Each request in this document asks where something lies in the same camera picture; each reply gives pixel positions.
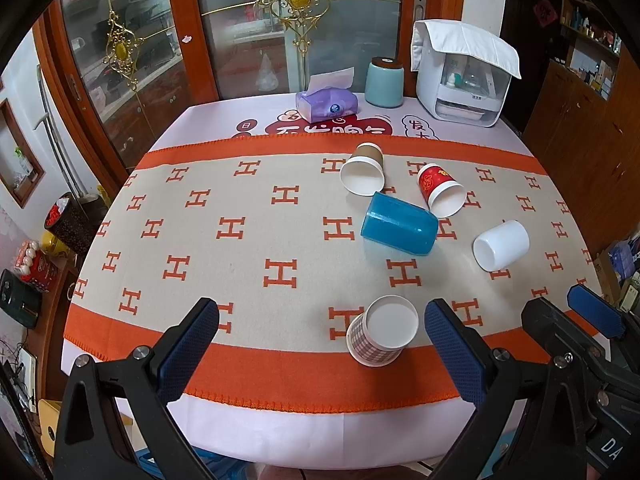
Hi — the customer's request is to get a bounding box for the white printed tablecloth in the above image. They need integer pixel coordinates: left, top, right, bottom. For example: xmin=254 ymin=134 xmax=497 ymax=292
xmin=60 ymin=92 xmax=551 ymax=466

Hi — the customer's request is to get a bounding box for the purple tissue pack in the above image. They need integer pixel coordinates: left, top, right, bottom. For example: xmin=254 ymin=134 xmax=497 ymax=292
xmin=295 ymin=71 xmax=361 ymax=123

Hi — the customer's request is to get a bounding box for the orange beige patterned blanket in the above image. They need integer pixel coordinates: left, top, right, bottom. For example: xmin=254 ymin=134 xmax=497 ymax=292
xmin=62 ymin=135 xmax=601 ymax=406

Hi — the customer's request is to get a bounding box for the white cloth cover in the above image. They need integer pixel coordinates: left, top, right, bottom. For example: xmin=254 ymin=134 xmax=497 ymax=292
xmin=411 ymin=19 xmax=522 ymax=81

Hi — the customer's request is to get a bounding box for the white countertop appliance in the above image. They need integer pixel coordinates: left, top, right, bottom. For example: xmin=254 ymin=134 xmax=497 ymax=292
xmin=416 ymin=52 xmax=512 ymax=128

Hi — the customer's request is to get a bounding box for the red paper wall decoration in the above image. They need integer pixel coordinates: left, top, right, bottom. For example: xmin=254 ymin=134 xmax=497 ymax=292
xmin=532 ymin=0 xmax=558 ymax=28

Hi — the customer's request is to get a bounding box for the teal canister with brown lid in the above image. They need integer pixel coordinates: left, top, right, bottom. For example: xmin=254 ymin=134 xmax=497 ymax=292
xmin=364 ymin=56 xmax=405 ymax=108

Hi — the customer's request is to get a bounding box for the brown paper cup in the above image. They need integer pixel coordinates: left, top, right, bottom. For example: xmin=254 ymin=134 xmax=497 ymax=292
xmin=340 ymin=142 xmax=386 ymax=197

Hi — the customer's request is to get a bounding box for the small gold door ornament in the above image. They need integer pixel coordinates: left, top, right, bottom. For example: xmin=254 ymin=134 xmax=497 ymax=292
xmin=105 ymin=15 xmax=138 ymax=91

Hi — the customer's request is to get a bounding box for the red box with white balls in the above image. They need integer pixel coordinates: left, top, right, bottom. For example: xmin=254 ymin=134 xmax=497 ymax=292
xmin=14 ymin=240 xmax=61 ymax=292

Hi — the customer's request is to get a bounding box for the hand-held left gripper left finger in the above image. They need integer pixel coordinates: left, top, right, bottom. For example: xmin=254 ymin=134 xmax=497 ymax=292
xmin=52 ymin=297 xmax=221 ymax=480

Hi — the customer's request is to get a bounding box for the white cup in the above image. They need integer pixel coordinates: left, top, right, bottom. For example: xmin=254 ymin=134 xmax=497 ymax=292
xmin=472 ymin=219 xmax=530 ymax=273

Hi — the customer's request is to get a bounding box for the wooden shelf cabinet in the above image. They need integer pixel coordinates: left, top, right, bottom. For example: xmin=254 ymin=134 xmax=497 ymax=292
xmin=520 ymin=0 xmax=640 ymax=251

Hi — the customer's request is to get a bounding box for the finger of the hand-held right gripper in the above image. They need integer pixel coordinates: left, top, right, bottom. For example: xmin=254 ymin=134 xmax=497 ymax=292
xmin=521 ymin=297 xmax=608 ymax=362
xmin=566 ymin=283 xmax=640 ymax=348

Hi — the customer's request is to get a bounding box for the red paper cup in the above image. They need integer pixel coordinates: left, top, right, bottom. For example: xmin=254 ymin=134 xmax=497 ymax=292
xmin=417 ymin=162 xmax=468 ymax=218

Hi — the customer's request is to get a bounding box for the blue plastic cup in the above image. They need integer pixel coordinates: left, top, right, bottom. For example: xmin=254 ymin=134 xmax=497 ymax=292
xmin=360 ymin=191 xmax=439 ymax=257

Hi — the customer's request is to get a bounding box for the yellow tin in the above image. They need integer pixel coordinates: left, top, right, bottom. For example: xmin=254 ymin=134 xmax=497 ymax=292
xmin=41 ymin=230 xmax=76 ymax=257

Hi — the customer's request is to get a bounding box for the coffee bean patterned canister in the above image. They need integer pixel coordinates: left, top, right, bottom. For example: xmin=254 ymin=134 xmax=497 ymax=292
xmin=47 ymin=192 xmax=98 ymax=256

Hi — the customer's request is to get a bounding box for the plaid paper cup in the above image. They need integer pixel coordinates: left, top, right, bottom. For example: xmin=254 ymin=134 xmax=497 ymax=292
xmin=346 ymin=295 xmax=420 ymax=368

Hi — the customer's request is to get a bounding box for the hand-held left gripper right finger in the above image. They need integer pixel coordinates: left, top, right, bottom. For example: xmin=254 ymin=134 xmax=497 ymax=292
xmin=424 ymin=298 xmax=601 ymax=480

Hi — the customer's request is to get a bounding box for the cardboard box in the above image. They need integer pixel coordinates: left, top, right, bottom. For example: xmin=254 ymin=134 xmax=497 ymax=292
xmin=595 ymin=237 xmax=640 ymax=306

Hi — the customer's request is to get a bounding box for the wooden framed glass door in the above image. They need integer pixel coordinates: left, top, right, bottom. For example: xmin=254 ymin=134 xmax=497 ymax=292
xmin=42 ymin=0 xmax=221 ymax=171
xmin=192 ymin=0 xmax=466 ymax=106

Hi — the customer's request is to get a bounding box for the black electronic device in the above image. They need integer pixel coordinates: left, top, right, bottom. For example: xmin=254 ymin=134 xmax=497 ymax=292
xmin=0 ymin=269 xmax=38 ymax=329

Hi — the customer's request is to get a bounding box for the wooden picture frame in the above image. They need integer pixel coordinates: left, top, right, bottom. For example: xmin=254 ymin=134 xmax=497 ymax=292
xmin=0 ymin=100 xmax=46 ymax=209

